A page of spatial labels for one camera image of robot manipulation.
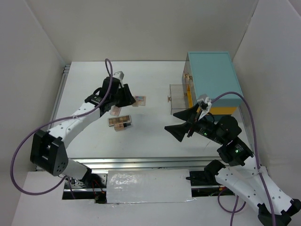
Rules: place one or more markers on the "clear bottom drawer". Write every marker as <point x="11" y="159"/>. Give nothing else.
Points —
<point x="178" y="98"/>

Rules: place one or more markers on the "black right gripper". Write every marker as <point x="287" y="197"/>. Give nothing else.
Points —
<point x="188" y="115"/>

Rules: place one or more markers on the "aluminium table frame rails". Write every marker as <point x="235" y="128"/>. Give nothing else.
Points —
<point x="143" y="145"/>

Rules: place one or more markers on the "white foam front panel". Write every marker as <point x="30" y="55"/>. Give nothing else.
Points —
<point x="148" y="186"/>

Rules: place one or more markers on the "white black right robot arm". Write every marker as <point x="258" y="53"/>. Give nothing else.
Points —
<point x="238" y="170"/>

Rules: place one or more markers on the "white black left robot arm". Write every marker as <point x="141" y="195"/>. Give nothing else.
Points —
<point x="49" y="147"/>

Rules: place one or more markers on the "teal yellow drawer cabinet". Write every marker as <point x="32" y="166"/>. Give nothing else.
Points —
<point x="208" y="72"/>

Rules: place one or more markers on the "long eyeshadow palette horizontal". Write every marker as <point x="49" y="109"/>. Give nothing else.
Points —
<point x="120" y="119"/>

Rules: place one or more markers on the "pink eyeshadow palette tilted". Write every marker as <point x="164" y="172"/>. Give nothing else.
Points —
<point x="115" y="111"/>

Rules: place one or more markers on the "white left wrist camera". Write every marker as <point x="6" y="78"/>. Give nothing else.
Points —
<point x="119" y="75"/>

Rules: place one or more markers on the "colourful small eyeshadow palette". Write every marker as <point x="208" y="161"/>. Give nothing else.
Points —
<point x="140" y="100"/>

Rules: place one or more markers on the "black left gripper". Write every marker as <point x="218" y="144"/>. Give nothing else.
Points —
<point x="129" y="99"/>

